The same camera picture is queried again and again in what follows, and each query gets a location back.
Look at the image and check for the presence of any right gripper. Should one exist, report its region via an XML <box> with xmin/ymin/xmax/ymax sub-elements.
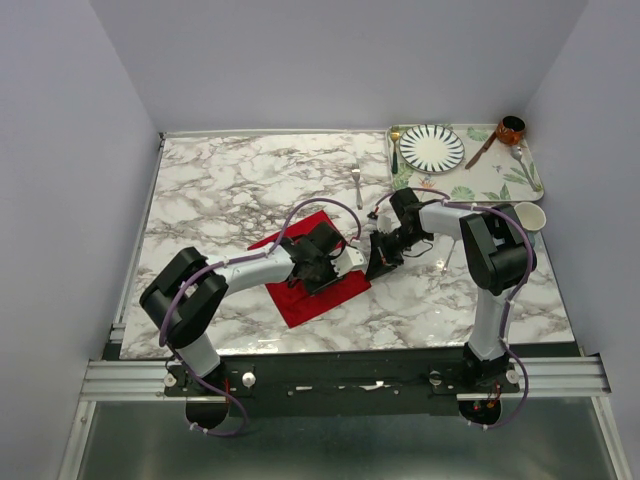
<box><xmin>365</xmin><ymin>226</ymin><xmax>429</xmax><ymax>282</ymax></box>

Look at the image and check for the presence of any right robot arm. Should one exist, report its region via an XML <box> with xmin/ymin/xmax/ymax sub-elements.
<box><xmin>365</xmin><ymin>188</ymin><xmax>536</xmax><ymax>392</ymax></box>

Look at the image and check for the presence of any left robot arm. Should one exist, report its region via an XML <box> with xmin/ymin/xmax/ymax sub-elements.
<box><xmin>139</xmin><ymin>222</ymin><xmax>366</xmax><ymax>395</ymax></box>

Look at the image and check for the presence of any silver spoon on table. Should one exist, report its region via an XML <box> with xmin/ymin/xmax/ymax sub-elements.
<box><xmin>441</xmin><ymin>239</ymin><xmax>458</xmax><ymax>275</ymax></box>

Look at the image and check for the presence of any silver fork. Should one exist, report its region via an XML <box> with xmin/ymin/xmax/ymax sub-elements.
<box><xmin>351</xmin><ymin>163</ymin><xmax>363</xmax><ymax>210</ymax></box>

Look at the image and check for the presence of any striped white plate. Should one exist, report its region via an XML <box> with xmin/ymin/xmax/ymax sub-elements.
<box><xmin>398</xmin><ymin>125</ymin><xmax>465</xmax><ymax>174</ymax></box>

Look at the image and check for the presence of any floral serving tray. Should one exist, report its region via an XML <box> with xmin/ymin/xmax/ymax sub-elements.
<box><xmin>385</xmin><ymin>124</ymin><xmax>544</xmax><ymax>203</ymax></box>

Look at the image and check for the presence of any grey white mug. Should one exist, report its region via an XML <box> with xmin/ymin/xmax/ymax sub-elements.
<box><xmin>514</xmin><ymin>202</ymin><xmax>547</xmax><ymax>247</ymax></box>

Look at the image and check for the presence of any silver spoon on tray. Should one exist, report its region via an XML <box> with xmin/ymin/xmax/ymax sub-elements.
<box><xmin>510</xmin><ymin>145</ymin><xmax>533</xmax><ymax>183</ymax></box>

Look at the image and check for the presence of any orange black cup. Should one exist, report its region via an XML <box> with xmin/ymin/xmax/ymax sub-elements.
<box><xmin>495</xmin><ymin>115</ymin><xmax>526</xmax><ymax>146</ymax></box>

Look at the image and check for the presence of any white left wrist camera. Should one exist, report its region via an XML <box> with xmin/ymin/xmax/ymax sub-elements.
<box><xmin>331</xmin><ymin>245</ymin><xmax>367</xmax><ymax>277</ymax></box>

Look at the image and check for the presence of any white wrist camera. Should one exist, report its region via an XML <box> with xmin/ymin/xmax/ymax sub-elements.
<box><xmin>367</xmin><ymin>212</ymin><xmax>393</xmax><ymax>233</ymax></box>
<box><xmin>331</xmin><ymin>245</ymin><xmax>367</xmax><ymax>277</ymax></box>

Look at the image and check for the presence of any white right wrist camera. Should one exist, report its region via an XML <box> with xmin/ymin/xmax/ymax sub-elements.
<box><xmin>367</xmin><ymin>212</ymin><xmax>393</xmax><ymax>233</ymax></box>

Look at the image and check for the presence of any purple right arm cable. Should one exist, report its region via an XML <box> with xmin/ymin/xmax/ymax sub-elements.
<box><xmin>373</xmin><ymin>188</ymin><xmax>536</xmax><ymax>431</ymax></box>

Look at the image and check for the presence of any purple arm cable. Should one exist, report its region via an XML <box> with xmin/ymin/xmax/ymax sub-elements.
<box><xmin>158</xmin><ymin>197</ymin><xmax>362</xmax><ymax>439</ymax></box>
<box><xmin>373</xmin><ymin>188</ymin><xmax>536</xmax><ymax>431</ymax></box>

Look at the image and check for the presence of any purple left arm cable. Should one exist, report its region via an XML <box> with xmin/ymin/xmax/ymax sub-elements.
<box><xmin>158</xmin><ymin>197</ymin><xmax>362</xmax><ymax>439</ymax></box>

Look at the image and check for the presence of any gold fork green handle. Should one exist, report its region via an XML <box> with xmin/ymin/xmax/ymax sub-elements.
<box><xmin>390</xmin><ymin>126</ymin><xmax>400</xmax><ymax>175</ymax></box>

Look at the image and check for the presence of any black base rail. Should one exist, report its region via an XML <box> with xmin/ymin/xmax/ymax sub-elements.
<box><xmin>164</xmin><ymin>347</ymin><xmax>521</xmax><ymax>418</ymax></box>

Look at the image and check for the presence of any brown handled knife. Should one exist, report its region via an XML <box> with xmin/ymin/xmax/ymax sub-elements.
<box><xmin>465</xmin><ymin>132</ymin><xmax>496</xmax><ymax>170</ymax></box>

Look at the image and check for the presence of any aluminium frame rail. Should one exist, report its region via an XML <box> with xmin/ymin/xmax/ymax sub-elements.
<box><xmin>80</xmin><ymin>356</ymin><xmax>611</xmax><ymax>402</ymax></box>

